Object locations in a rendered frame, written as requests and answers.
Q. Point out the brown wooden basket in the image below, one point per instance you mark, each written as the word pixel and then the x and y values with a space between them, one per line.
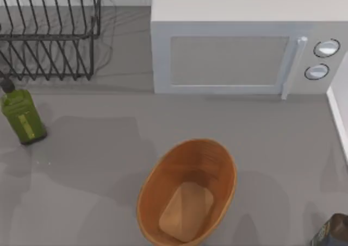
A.
pixel 187 194

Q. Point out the pale microwave oven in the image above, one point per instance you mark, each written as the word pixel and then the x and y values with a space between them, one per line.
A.
pixel 228 20

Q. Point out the small microwave knob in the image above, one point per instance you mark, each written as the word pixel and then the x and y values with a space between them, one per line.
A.
pixel 316 72

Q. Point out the green bottle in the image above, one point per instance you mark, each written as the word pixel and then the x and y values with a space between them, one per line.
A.
pixel 23 115

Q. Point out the large microwave knob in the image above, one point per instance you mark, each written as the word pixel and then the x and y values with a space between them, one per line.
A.
pixel 326 48

